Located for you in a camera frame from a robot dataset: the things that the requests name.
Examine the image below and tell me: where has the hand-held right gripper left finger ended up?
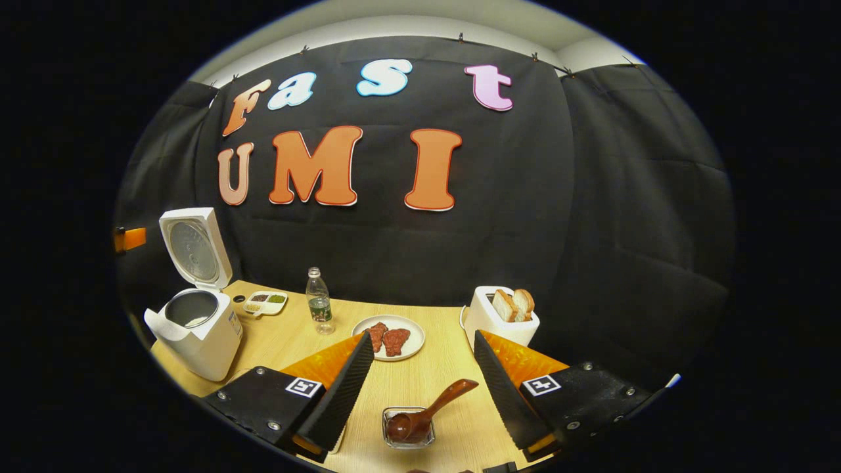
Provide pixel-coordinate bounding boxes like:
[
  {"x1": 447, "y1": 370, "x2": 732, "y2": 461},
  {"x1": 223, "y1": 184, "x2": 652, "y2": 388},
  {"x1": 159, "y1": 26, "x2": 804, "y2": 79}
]
[{"x1": 200, "y1": 330, "x2": 376, "y2": 464}]

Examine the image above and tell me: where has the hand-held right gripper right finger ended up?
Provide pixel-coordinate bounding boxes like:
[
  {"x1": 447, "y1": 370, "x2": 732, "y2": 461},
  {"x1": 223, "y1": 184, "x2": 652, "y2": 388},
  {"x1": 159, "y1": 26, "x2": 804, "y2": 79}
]
[{"x1": 473, "y1": 329, "x2": 681, "y2": 462}]

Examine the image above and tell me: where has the brown wooden spoon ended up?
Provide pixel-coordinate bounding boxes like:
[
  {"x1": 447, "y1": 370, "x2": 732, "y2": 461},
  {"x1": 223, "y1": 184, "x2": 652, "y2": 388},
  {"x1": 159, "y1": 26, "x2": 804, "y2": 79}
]
[{"x1": 386, "y1": 379, "x2": 480, "y2": 442}]

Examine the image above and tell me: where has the white rice cooker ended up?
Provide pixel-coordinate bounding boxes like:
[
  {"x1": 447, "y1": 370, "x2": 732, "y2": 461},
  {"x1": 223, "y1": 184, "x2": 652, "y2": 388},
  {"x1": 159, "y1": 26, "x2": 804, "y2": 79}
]
[{"x1": 143, "y1": 208, "x2": 244, "y2": 383}]

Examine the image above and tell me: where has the white toaster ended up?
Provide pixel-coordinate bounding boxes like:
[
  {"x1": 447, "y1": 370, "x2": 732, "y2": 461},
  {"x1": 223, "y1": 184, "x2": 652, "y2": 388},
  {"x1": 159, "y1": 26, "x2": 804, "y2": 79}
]
[{"x1": 460, "y1": 286, "x2": 541, "y2": 352}]

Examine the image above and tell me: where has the clear water bottle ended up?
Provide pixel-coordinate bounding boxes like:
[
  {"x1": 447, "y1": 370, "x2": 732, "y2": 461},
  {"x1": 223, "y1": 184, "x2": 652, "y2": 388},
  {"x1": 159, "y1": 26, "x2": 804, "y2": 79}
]
[{"x1": 306, "y1": 267, "x2": 336, "y2": 336}]

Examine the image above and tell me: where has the white plate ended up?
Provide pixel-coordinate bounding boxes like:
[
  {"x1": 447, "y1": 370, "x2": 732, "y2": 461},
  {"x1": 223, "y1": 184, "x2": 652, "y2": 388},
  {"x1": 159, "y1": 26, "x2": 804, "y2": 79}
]
[{"x1": 352, "y1": 315, "x2": 426, "y2": 362}]

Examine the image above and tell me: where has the white divided seasoning dish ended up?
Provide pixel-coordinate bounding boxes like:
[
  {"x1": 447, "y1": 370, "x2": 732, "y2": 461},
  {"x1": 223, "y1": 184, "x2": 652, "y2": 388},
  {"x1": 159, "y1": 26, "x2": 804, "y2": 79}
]
[{"x1": 242, "y1": 290, "x2": 288, "y2": 317}]

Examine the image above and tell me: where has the black backdrop cloth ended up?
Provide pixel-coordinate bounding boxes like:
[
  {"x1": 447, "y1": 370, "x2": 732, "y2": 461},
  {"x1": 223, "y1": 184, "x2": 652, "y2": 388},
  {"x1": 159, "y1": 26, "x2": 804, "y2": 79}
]
[{"x1": 115, "y1": 36, "x2": 735, "y2": 395}]

